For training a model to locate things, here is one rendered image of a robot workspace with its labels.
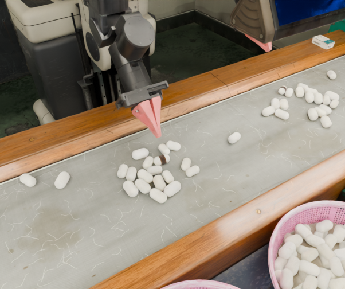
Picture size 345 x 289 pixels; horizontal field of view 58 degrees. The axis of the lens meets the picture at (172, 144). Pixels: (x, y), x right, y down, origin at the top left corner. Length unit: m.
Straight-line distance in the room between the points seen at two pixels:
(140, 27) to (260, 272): 0.49
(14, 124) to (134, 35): 1.66
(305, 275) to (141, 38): 0.48
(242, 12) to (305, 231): 0.38
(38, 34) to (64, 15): 0.12
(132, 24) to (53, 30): 0.80
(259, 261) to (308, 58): 0.68
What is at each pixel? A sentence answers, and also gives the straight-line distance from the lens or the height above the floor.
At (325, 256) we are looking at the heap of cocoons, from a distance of 0.61.
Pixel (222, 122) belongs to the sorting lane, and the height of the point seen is 0.74.
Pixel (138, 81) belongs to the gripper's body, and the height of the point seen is 0.90.
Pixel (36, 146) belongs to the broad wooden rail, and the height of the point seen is 0.76.
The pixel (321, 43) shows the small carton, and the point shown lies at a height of 0.78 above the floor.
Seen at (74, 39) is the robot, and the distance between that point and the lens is 1.40.
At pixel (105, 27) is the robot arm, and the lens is 0.66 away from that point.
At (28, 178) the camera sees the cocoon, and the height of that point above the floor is 0.76.
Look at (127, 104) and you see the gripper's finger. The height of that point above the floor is 0.88.
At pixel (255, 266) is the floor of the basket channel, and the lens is 0.63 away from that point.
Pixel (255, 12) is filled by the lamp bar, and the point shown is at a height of 1.07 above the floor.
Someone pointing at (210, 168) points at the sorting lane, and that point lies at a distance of 0.67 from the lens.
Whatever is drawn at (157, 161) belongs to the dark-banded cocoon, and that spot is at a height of 0.76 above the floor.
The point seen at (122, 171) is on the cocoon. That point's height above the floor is 0.76.
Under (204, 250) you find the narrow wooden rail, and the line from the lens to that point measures 0.53.
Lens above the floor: 1.23
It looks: 43 degrees down
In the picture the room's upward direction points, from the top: straight up
